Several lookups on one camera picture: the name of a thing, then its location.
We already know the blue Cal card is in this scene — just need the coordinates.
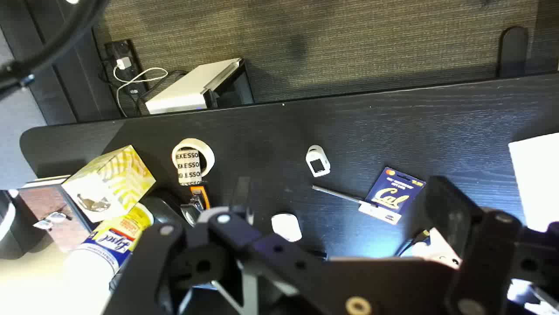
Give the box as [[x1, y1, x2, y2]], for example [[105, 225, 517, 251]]
[[358, 167, 426, 227]]

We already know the white box on floor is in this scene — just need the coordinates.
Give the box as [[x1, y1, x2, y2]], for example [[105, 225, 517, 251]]
[[145, 59, 241, 115]]

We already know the masking tape roll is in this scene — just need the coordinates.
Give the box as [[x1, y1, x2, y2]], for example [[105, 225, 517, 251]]
[[171, 139, 215, 186]]

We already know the black cable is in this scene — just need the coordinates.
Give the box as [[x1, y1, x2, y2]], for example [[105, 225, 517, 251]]
[[0, 0, 112, 95]]

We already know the white pulse oximeter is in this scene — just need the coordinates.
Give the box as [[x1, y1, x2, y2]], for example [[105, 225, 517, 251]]
[[306, 146, 330, 179]]

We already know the brown small box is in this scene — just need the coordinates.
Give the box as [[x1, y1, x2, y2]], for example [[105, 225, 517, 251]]
[[17, 176, 89, 253]]

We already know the white paper sheet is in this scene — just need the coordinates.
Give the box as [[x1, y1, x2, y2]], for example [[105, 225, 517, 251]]
[[508, 134, 559, 232]]

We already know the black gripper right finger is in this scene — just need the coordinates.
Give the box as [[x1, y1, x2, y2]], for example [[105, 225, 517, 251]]
[[423, 176, 524, 277]]

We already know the disinfecting wipes canister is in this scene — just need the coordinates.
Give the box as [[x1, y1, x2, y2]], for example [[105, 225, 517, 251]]
[[57, 197, 189, 315]]

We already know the yellow tissue box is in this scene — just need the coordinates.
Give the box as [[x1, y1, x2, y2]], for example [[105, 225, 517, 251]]
[[63, 146, 155, 223]]

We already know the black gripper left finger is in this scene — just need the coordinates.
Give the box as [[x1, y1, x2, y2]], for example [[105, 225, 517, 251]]
[[196, 178, 253, 228]]

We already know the white charger and cable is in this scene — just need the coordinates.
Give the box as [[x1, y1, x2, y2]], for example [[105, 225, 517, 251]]
[[110, 55, 171, 120]]

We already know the silver pen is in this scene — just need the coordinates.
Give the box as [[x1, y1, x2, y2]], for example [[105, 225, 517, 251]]
[[311, 186, 365, 206]]

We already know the white octopus plush toy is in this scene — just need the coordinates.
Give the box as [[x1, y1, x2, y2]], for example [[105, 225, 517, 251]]
[[396, 228, 461, 270]]

